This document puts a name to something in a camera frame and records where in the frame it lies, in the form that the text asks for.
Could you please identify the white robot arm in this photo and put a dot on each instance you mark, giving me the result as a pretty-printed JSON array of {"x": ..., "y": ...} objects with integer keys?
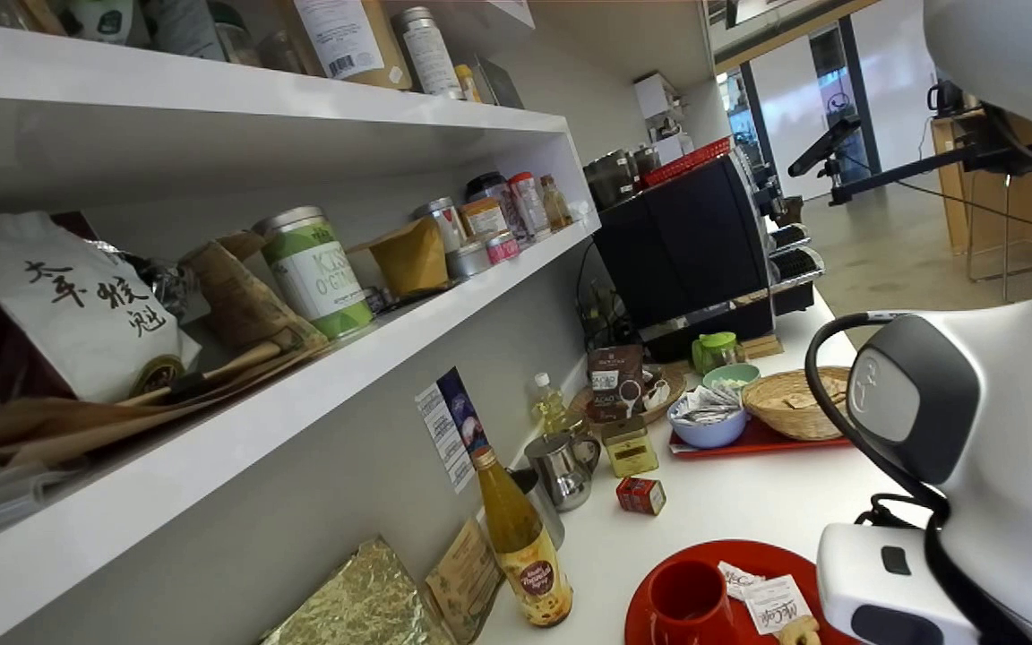
[{"x": 945, "y": 407}]

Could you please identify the gold foil packet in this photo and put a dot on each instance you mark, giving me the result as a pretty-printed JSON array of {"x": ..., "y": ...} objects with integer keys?
[{"x": 372, "y": 599}]

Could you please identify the yellow oil bottle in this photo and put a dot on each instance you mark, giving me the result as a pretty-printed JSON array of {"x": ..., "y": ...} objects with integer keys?
[{"x": 547, "y": 407}]

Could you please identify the red lid jar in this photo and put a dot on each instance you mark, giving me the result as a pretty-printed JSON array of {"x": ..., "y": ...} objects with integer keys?
[{"x": 527, "y": 203}]

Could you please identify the brown paper bag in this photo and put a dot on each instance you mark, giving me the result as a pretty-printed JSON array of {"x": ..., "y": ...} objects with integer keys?
[{"x": 412, "y": 258}]

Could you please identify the black coffee machine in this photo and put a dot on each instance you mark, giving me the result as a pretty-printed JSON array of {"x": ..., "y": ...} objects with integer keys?
[{"x": 694, "y": 257}]

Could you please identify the blue white bowl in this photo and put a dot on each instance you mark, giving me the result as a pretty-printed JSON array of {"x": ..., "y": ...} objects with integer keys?
[{"x": 709, "y": 418}]

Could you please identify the small red can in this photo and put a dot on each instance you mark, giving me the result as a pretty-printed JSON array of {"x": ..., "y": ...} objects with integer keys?
[{"x": 639, "y": 496}]

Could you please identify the green white tea tin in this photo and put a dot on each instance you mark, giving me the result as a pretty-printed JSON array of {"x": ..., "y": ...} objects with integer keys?
[{"x": 314, "y": 270}]

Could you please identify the amber glass bottle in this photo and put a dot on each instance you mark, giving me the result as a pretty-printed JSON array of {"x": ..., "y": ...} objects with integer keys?
[{"x": 521, "y": 546}]

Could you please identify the woven basket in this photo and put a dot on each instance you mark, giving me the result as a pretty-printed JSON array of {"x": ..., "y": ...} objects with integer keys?
[{"x": 789, "y": 407}]

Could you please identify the red cup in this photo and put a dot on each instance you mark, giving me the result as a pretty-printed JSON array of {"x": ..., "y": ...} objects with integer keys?
[{"x": 689, "y": 604}]

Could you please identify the red round tray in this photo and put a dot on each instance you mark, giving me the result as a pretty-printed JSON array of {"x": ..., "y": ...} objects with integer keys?
[{"x": 773, "y": 597}]

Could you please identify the white bag chinese writing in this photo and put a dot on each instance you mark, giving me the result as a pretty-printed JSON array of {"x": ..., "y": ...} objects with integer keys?
[{"x": 84, "y": 309}]

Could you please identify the white wall shelf unit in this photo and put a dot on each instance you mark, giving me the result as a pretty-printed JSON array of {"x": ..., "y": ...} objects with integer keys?
[{"x": 209, "y": 530}]

